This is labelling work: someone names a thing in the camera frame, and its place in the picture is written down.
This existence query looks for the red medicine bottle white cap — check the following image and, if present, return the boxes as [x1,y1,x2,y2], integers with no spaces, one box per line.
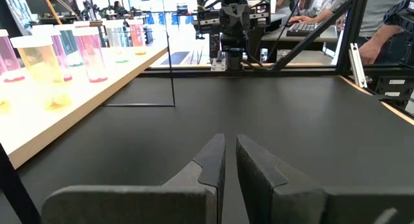
[125,18,147,56]

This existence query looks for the yellow medicine bottle white cap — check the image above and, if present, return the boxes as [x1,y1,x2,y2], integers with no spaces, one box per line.
[9,35,74,111]
[0,87,11,115]

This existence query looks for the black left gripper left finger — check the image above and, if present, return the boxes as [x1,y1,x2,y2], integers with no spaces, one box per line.
[41,133,226,224]

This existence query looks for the black aluminium table frame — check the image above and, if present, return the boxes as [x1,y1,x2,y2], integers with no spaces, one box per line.
[138,0,414,128]

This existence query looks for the black keyboard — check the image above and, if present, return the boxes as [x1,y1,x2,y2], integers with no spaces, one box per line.
[286,21,321,37]

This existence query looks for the black table mat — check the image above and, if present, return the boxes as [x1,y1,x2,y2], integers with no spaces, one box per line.
[0,75,414,224]

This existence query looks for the yellow hanging cable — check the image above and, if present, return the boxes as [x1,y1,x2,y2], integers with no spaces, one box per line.
[39,0,63,25]

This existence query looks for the black box white labels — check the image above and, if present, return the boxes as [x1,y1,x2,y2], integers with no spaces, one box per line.
[371,76,414,110]

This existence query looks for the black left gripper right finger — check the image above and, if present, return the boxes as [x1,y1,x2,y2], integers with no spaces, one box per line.
[235,135,414,224]

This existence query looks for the grey desk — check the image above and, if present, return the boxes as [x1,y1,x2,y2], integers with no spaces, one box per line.
[261,23,340,65]

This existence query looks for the wooden shelf black legs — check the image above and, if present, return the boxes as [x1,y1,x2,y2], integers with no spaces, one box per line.
[0,29,177,224]

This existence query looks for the blue medicine bottle white cap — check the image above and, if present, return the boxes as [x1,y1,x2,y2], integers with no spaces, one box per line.
[103,19,129,63]
[54,23,84,68]

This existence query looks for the silver aluminium bar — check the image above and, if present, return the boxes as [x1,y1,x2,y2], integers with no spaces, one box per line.
[348,42,368,89]

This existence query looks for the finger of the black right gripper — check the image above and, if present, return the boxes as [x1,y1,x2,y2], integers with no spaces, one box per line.
[238,6,250,32]
[226,6,239,32]

